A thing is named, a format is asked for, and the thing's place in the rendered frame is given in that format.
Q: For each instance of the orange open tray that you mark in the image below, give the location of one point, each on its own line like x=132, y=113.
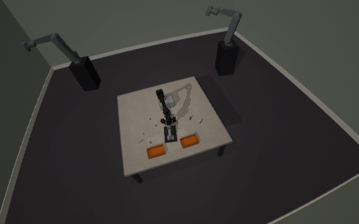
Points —
x=189, y=141
x=155, y=151

